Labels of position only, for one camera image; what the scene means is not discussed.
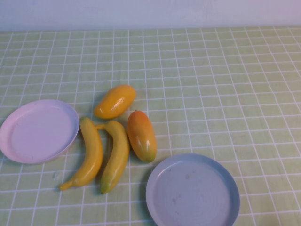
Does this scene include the pink round plate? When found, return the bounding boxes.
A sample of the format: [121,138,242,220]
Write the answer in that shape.
[0,99,80,165]

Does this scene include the yellow banana with long stem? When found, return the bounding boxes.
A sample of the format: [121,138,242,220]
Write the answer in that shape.
[59,116,103,191]

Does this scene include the orange mango with green tip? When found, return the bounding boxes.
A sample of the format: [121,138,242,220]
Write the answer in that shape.
[127,110,158,163]

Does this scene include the blue-grey round plate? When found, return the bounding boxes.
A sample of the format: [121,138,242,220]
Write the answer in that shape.
[145,153,241,226]

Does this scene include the glossy yellow mango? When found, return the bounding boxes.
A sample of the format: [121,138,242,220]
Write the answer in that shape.
[93,84,137,120]

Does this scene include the yellow banana with green tip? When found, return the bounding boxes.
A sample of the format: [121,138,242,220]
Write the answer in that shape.
[95,120,130,194]

